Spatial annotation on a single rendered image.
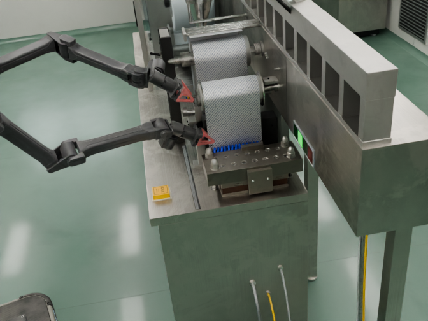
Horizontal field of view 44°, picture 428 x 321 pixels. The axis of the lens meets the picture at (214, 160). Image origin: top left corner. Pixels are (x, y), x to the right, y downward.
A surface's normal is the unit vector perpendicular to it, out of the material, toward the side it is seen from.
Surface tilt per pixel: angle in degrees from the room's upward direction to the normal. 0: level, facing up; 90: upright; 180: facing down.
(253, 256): 90
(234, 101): 90
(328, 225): 0
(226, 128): 90
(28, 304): 0
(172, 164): 0
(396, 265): 90
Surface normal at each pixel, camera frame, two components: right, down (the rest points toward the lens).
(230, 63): 0.16, 0.53
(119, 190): -0.09, -0.85
